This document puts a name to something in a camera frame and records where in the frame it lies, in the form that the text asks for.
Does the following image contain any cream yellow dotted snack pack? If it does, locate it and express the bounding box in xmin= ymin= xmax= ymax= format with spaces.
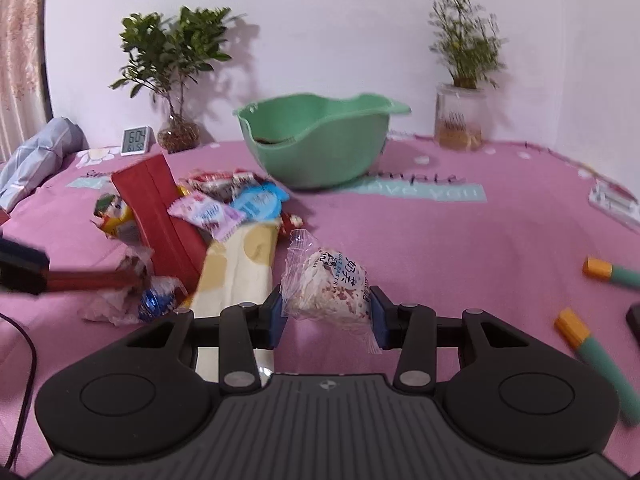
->
xmin=188 ymin=219 xmax=281 ymax=386

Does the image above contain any blue foil clear candy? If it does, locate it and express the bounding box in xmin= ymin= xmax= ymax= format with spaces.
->
xmin=78 ymin=246 xmax=189 ymax=326

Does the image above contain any clear rice cake snack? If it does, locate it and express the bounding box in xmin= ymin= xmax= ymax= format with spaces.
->
xmin=281 ymin=229 xmax=383 ymax=356

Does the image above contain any yellow green snack bag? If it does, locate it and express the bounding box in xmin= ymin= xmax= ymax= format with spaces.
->
xmin=93 ymin=193 xmax=139 ymax=242

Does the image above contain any pink white candy packet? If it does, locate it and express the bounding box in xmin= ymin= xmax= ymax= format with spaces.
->
xmin=167 ymin=191 xmax=246 ymax=242

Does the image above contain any small red candy packet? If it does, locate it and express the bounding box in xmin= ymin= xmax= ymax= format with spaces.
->
xmin=279 ymin=211 xmax=305 ymax=238

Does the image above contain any blue round-top snack pouch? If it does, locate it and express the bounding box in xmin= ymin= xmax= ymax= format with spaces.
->
xmin=231 ymin=182 xmax=290 ymax=221

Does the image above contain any red white patterned snack bag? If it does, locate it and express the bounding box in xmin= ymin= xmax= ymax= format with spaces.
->
xmin=179 ymin=169 xmax=266 ymax=204

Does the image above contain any long red snack pack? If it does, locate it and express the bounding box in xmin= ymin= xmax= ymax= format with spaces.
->
xmin=112 ymin=155 xmax=207 ymax=294

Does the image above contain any blue grey folded cloth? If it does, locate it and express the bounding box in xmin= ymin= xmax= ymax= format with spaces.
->
xmin=1 ymin=117 xmax=85 ymax=212

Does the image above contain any orange green marker near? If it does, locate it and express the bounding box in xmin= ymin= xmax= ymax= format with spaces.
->
xmin=554 ymin=308 xmax=640 ymax=427

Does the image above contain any orange green marker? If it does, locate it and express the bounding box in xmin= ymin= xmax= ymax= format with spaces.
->
xmin=582 ymin=257 xmax=640 ymax=289
xmin=554 ymin=308 xmax=640 ymax=427

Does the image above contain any pink curtain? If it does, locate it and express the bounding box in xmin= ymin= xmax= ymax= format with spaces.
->
xmin=0 ymin=0 xmax=51 ymax=162

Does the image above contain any white digital clock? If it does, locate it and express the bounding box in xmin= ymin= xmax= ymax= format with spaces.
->
xmin=120 ymin=126 xmax=152 ymax=156

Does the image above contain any green plastic bowl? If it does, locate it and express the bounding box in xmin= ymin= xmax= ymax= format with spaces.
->
xmin=233 ymin=93 xmax=411 ymax=190

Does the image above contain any orange green marker far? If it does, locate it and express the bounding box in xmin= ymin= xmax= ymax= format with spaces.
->
xmin=582 ymin=257 xmax=640 ymax=289

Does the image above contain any clear plastic box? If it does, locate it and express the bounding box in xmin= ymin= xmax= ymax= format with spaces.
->
xmin=588 ymin=179 xmax=640 ymax=231

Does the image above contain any broadleaf plant in glass vase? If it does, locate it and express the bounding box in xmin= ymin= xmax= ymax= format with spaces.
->
xmin=110 ymin=6 xmax=238 ymax=154

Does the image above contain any thin-leaf plant in glass jar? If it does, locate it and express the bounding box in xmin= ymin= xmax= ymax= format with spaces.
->
xmin=428 ymin=0 xmax=506 ymax=152

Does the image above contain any black cable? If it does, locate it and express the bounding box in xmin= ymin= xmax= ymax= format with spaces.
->
xmin=0 ymin=312 xmax=39 ymax=470

